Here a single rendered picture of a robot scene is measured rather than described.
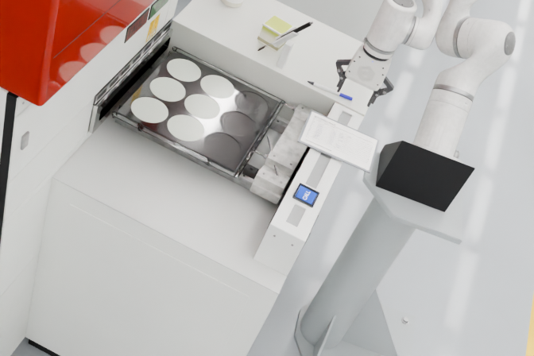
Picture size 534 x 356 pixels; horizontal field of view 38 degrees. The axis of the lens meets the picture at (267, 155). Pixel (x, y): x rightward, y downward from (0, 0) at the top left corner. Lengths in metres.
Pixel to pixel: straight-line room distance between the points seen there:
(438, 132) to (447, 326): 1.17
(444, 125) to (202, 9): 0.80
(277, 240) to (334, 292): 0.81
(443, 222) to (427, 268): 1.07
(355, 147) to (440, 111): 0.28
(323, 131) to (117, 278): 0.68
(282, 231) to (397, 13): 0.60
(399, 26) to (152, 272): 0.88
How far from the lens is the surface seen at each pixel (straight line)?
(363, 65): 2.07
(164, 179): 2.04
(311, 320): 2.80
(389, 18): 1.97
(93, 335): 2.37
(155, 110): 2.10
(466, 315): 3.29
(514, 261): 3.64
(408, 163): 2.21
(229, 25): 2.38
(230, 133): 2.10
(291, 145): 2.17
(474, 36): 2.29
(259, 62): 2.27
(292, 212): 1.89
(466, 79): 2.27
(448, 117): 2.24
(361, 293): 2.62
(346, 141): 2.12
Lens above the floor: 2.28
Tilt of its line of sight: 42 degrees down
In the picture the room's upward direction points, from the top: 23 degrees clockwise
